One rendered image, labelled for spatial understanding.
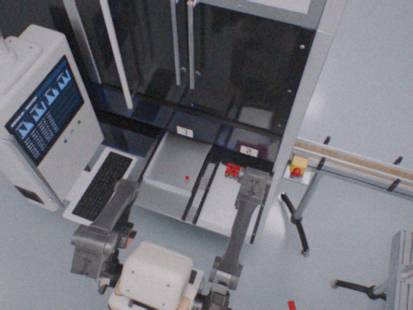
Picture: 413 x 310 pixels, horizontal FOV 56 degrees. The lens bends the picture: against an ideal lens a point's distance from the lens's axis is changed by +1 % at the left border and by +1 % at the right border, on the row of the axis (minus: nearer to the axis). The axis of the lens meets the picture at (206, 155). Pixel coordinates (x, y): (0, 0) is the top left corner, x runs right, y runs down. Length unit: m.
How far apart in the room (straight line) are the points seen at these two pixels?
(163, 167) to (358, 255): 1.57
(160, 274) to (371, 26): 3.65
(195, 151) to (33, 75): 0.89
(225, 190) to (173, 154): 0.34
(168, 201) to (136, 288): 0.69
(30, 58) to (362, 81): 2.95
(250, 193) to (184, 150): 0.93
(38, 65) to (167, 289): 0.96
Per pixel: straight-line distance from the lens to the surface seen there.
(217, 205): 1.92
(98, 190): 2.08
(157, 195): 1.95
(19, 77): 1.60
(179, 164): 2.03
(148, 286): 1.32
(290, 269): 2.79
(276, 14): 1.32
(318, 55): 1.39
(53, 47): 1.70
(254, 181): 1.22
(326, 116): 3.48
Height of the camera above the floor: 2.62
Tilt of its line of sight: 58 degrees down
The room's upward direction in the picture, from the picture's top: 1 degrees clockwise
